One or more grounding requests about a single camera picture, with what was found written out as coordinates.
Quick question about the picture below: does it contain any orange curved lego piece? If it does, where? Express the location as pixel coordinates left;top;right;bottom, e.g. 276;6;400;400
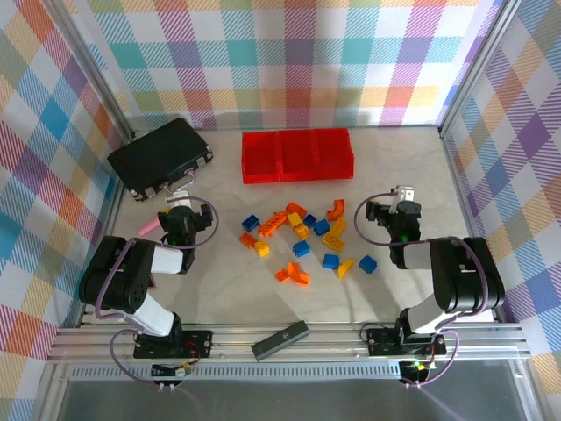
286;261;310;289
325;198;346;222

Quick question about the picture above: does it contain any long orange lego plate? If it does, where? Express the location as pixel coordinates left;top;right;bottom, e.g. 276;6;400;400
258;210;290;238

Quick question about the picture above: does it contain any red plastic bin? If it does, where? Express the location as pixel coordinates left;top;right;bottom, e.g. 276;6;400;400
314;126;355;181
241;131;281;185
278;130;319;183

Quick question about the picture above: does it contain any black rectangular remote bar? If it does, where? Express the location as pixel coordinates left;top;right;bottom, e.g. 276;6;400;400
251;319;310;363

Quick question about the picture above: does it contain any grey vented metal panel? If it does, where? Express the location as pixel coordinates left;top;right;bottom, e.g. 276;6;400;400
37;361;538;421

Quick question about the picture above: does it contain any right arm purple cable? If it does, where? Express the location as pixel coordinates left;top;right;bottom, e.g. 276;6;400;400
353;190;505;389

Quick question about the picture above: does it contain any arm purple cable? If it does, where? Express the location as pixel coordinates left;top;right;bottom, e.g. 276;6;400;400
94;196;220;389
353;190;505;389

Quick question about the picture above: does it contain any black case with chrome handle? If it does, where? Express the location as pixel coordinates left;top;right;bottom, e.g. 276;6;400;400
107;117;215;203

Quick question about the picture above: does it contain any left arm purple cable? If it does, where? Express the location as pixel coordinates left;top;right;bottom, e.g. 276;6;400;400
94;196;220;389

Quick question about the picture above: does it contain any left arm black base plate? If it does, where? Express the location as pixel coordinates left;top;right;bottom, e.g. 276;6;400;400
132;329;215;360

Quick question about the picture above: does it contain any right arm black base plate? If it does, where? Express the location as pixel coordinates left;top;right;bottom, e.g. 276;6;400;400
366;326;448;357

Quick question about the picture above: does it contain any aluminium extrusion frame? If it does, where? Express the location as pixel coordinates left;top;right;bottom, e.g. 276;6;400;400
37;0;538;421

